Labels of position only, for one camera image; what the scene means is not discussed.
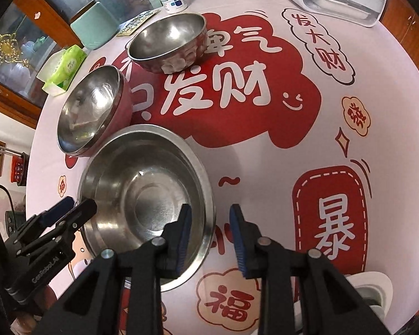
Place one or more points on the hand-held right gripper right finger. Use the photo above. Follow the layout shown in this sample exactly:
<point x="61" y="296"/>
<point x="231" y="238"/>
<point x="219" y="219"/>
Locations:
<point x="237" y="240"/>

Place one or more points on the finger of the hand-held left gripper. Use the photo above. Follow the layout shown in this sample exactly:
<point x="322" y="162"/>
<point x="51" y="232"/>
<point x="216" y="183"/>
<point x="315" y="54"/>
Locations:
<point x="57" y="211"/>
<point x="80" y="214"/>

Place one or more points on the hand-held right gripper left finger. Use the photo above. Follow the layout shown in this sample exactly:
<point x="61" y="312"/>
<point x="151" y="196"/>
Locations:
<point x="185" y="237"/>

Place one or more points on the large steel bowl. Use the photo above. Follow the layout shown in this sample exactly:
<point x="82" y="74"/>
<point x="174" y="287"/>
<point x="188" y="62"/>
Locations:
<point x="143" y="188"/>

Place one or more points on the pink steel bowl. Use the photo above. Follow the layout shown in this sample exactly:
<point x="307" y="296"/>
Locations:
<point x="90" y="111"/>

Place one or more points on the large white plate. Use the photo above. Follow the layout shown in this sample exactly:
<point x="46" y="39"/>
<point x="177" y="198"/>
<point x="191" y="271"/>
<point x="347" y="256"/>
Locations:
<point x="377" y="279"/>

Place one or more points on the patterned steel bowl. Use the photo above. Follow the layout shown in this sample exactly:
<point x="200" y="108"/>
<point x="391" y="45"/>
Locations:
<point x="167" y="38"/>

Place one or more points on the person's left hand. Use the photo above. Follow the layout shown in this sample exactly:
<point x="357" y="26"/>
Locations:
<point x="35" y="309"/>

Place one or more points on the red basket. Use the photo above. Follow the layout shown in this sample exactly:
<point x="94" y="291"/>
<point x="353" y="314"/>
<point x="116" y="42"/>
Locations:
<point x="18" y="169"/>

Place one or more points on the green tissue pack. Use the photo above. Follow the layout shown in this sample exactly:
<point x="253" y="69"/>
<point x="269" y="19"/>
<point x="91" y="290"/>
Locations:
<point x="64" y="68"/>

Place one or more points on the small gold door ornament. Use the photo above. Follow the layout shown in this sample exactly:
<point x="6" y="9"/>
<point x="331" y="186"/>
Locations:
<point x="7" y="47"/>

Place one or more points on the mint green canister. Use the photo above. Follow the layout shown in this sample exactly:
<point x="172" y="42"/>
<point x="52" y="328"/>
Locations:
<point x="94" y="28"/>

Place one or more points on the glass cabinet door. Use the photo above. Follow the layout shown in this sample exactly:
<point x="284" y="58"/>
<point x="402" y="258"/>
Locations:
<point x="21" y="24"/>

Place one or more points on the patterned coaster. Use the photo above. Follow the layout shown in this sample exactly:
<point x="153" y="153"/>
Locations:
<point x="136" y="23"/>

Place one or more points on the wooden wall cabinet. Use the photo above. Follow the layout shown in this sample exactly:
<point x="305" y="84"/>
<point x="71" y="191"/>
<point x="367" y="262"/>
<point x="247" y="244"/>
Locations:
<point x="415" y="31"/>

